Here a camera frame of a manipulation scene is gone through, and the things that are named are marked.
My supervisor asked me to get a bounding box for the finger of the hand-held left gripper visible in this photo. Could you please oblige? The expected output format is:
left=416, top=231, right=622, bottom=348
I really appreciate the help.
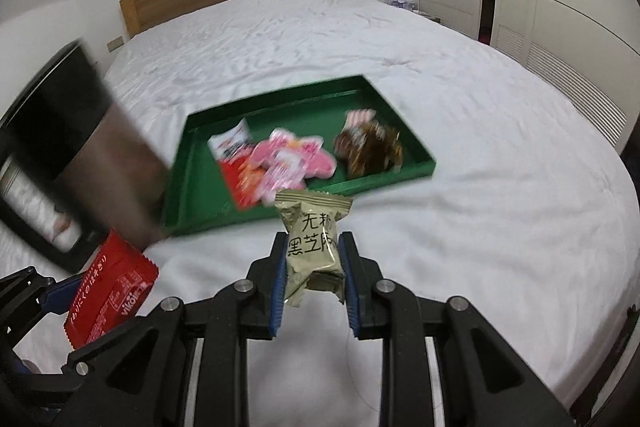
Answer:
left=0, top=349, right=106, bottom=413
left=0, top=266, right=86, bottom=348

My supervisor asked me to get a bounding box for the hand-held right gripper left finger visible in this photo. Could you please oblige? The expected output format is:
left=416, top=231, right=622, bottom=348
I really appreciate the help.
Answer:
left=50, top=232, right=291, bottom=427

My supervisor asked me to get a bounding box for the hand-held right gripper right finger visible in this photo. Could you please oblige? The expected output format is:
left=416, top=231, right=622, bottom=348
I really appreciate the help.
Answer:
left=337, top=231, right=576, bottom=427

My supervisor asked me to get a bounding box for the olive green snack packet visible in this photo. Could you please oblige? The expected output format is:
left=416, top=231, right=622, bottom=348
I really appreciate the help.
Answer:
left=275, top=188, right=353, bottom=309

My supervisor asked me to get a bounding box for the pink cartoon snack packet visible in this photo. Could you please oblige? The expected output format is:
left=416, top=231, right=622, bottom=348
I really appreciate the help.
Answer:
left=239, top=128, right=337, bottom=198

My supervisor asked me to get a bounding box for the brown oat snack packet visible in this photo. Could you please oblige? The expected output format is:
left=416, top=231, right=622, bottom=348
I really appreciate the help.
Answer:
left=332, top=121, right=405, bottom=180

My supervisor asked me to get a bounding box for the red and white snack packet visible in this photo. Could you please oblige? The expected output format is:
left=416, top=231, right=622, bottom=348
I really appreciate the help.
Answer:
left=207, top=118, right=266, bottom=208

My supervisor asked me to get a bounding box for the pink striped snack packet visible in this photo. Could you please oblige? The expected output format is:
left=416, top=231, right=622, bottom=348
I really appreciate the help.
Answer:
left=345, top=108, right=378, bottom=130

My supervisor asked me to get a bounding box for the green tray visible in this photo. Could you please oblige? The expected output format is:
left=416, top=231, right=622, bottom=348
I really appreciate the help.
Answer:
left=161, top=75, right=437, bottom=238

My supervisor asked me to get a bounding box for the black and brown electric kettle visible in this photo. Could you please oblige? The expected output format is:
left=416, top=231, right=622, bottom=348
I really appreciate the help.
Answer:
left=0, top=39, right=173, bottom=273

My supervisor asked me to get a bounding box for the white duvet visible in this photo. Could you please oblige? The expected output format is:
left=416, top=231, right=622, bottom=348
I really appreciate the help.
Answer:
left=0, top=0, right=640, bottom=408

